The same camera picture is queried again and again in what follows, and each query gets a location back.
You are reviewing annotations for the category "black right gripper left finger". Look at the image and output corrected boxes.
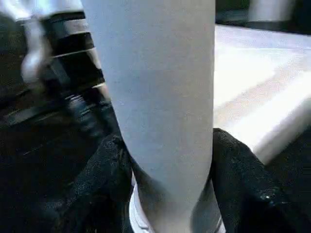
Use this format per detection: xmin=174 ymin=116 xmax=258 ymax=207
xmin=46 ymin=133 xmax=135 ymax=233

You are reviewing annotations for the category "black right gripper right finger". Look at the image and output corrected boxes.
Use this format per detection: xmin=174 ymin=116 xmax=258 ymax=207
xmin=211 ymin=128 xmax=311 ymax=233

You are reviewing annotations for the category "white plastic table top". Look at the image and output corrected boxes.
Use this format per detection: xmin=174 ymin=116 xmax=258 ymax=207
xmin=213 ymin=24 xmax=311 ymax=165

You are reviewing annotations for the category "white plastic table leg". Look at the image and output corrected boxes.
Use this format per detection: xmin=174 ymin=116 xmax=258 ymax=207
xmin=247 ymin=0 xmax=297 ymax=31
xmin=80 ymin=0 xmax=226 ymax=233

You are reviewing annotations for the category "black work mat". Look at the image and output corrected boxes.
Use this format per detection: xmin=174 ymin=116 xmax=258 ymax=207
xmin=0 ymin=10 xmax=311 ymax=233

